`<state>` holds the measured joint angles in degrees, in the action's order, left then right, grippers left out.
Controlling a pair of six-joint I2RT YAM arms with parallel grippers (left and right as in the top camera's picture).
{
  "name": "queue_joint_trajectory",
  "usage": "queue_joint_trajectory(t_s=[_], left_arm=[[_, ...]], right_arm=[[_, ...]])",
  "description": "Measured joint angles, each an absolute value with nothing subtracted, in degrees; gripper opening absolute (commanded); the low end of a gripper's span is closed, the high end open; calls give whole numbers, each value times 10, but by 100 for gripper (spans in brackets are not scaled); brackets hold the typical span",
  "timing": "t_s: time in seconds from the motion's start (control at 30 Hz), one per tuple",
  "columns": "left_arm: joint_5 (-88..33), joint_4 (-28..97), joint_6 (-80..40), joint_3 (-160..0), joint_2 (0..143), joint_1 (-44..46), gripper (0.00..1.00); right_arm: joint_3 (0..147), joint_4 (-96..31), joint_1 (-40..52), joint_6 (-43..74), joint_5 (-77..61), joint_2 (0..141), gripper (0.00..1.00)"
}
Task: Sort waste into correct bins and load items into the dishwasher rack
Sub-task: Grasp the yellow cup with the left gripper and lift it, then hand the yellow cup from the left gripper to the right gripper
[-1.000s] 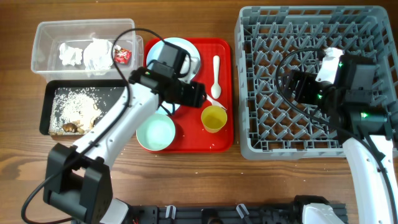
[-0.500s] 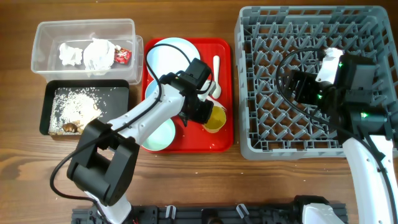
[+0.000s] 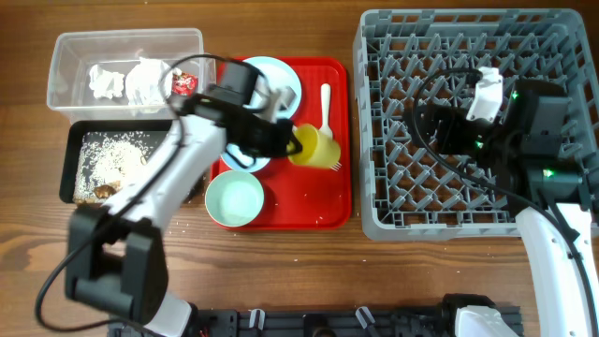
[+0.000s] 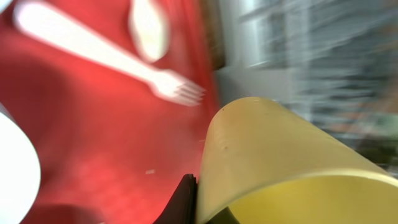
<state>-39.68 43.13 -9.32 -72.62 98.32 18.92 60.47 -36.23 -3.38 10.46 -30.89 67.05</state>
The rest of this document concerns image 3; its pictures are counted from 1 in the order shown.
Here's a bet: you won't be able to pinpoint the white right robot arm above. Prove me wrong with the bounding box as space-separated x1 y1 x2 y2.
403 66 598 336

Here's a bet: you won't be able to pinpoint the light blue plate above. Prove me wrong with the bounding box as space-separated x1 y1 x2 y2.
244 56 302 119

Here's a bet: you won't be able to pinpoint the black waste tray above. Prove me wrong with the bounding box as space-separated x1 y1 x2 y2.
59 119 207 205

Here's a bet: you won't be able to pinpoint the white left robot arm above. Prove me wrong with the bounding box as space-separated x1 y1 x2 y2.
34 59 297 336

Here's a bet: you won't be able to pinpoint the mint green bowl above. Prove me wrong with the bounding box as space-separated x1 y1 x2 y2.
205 170 265 227

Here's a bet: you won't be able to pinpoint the light blue food bowl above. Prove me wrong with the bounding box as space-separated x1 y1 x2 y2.
221 143 270 173

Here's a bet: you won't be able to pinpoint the red serving tray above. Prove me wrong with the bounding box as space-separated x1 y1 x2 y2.
244 57 352 230

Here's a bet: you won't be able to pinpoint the white plastic fork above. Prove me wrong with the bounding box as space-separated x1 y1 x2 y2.
330 162 342 171

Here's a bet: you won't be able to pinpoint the yellow plastic cup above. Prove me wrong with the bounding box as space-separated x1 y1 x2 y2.
287 125 341 169

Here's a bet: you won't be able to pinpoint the rice and food leftovers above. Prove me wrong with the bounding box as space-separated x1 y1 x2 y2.
72 131 155 204

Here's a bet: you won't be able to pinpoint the red snack wrapper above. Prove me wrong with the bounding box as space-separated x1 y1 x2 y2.
171 68 198 96

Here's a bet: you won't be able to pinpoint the white plastic spoon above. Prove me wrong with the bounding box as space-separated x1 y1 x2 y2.
319 83 333 139

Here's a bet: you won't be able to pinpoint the large crumpled white napkin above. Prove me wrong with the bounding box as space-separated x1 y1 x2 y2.
124 57 173 117

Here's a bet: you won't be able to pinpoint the clear plastic waste bin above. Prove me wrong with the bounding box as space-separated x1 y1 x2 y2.
47 28 216 123

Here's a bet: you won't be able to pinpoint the grey dishwasher rack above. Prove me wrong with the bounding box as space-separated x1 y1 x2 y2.
353 8 598 241

